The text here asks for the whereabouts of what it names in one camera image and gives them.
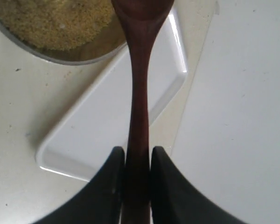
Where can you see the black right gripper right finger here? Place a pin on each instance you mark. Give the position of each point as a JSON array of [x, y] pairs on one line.
[[175, 201]]

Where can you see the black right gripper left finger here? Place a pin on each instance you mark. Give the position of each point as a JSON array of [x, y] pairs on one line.
[[99, 202]]

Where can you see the dark red wooden spoon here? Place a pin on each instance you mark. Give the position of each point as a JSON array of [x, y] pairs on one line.
[[141, 21]]

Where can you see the white plastic tray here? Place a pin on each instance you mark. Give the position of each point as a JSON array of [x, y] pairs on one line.
[[99, 120]]

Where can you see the steel bowl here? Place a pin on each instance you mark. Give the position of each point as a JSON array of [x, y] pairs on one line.
[[106, 44]]

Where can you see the yellow millet grains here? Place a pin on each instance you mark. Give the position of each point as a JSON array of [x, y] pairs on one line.
[[56, 24]]

